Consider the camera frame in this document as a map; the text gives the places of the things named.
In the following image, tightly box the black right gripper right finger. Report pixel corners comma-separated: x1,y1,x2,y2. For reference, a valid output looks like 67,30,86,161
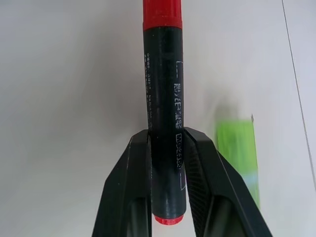
183,126,274,237

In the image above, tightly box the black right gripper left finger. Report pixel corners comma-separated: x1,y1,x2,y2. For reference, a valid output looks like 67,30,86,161
92,130,154,237

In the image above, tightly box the black marker with red cap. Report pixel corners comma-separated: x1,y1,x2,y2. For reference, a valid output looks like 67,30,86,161
142,0,186,225

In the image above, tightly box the green and white glue stick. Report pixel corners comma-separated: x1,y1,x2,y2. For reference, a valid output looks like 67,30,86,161
215,114,262,209

